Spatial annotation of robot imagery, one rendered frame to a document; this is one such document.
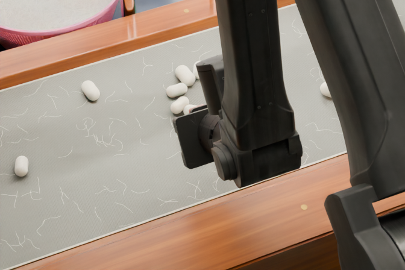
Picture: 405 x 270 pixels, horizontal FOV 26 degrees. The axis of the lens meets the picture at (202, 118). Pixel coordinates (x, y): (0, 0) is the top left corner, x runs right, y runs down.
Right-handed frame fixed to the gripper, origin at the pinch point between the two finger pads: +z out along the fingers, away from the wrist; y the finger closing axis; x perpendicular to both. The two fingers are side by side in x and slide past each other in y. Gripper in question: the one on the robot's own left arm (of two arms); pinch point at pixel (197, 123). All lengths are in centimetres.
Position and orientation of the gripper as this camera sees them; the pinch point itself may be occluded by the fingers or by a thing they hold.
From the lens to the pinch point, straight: 114.7
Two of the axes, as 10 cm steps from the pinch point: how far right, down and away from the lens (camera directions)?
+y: -9.2, 2.9, -2.6
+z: -3.0, -1.1, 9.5
